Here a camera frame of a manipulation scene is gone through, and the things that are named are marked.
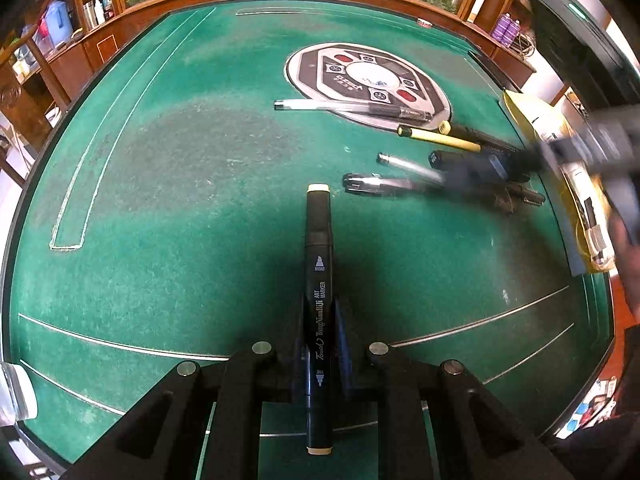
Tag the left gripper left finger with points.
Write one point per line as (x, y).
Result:
(297, 347)

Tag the yellow-edged white cardboard box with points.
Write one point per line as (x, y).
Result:
(580, 194)

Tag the octagonal mahjong table control panel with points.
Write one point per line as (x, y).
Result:
(340, 71)

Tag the purple bottles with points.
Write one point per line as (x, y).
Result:
(506, 30)

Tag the black marker grey cap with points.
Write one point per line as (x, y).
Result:
(431, 176)

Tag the black fineliner pen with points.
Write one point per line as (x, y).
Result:
(373, 109)

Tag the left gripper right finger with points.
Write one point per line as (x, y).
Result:
(346, 340)

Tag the yellow barrel pen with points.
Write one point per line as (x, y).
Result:
(437, 138)

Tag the black clip pen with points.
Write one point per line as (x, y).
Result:
(504, 196)

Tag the black marker gold band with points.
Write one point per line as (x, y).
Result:
(474, 140)

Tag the operator right hand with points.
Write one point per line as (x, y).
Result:
(627, 258)

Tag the black marker yellow cap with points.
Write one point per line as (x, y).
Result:
(319, 330)

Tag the blue water jug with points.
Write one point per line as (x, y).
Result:
(59, 23)

